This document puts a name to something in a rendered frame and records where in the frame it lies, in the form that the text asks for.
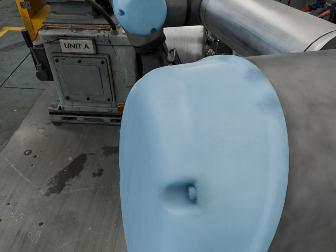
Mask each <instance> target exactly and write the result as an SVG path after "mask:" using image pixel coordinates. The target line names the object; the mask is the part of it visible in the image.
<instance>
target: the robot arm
mask: <svg viewBox="0 0 336 252"><path fill-rule="evenodd" d="M109 2H110V4H111V7H112V9H113V11H114V15H115V17H116V19H117V21H118V22H119V23H120V24H121V26H122V28H123V34H124V35H127V38H128V39H129V41H130V43H131V45H132V46H133V48H134V50H135V52H136V53H138V54H142V64H143V75H144V77H143V78H141V79H140V80H139V81H138V82H137V83H136V84H135V85H134V86H133V88H132V89H131V91H130V93H129V95H128V98H127V100H126V103H125V107H124V111H123V116H122V122H121V130H120V144H119V168H120V198H121V210H122V219H123V227H124V234H125V240H126V245H127V250H128V252H336V24H334V23H331V22H329V21H326V20H324V19H321V18H318V17H316V16H313V15H311V14H308V13H306V12H303V11H300V10H298V9H295V8H293V7H290V6H288V5H285V4H282V3H280V2H277V1H275V0H109ZM193 26H204V27H205V28H206V29H207V30H209V31H210V32H211V33H212V34H214V35H215V36H216V37H217V38H219V39H220V40H221V41H222V42H224V43H225V44H226V45H227V46H229V47H230V48H231V49H232V50H234V51H235V52H236V53H237V54H239V55H240V56H241V57H238V56H235V55H215V56H210V57H206V58H203V59H201V60H199V61H197V62H194V63H187V64H182V62H181V60H180V57H179V55H178V52H177V50H176V48H174V49H171V50H169V49H168V47H167V44H166V42H165V41H166V39H167V38H166V35H165V33H164V28H177V27H193ZM171 52H173V53H171ZM177 63H178V64H177Z"/></svg>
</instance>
